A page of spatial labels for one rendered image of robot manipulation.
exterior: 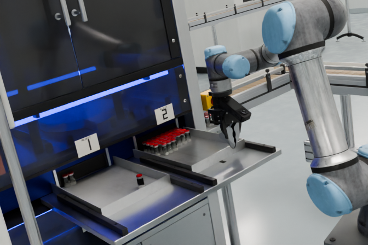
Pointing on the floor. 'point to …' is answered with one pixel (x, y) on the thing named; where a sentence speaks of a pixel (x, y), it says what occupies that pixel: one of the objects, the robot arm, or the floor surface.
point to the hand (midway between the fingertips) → (234, 145)
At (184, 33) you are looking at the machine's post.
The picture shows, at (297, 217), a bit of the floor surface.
